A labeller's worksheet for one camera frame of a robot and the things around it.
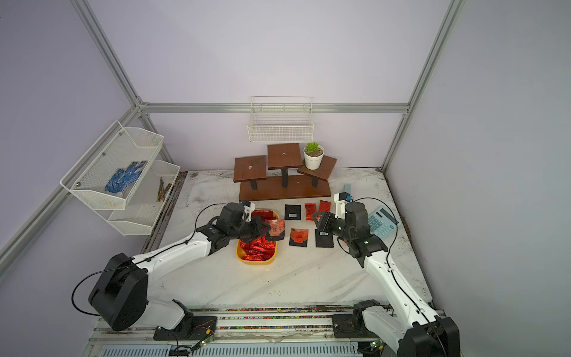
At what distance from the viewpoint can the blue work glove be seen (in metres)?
0.75

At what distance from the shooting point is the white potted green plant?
0.95 metres

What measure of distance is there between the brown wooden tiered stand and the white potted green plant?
0.03 meters

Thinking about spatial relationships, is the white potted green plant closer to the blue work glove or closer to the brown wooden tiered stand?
the brown wooden tiered stand
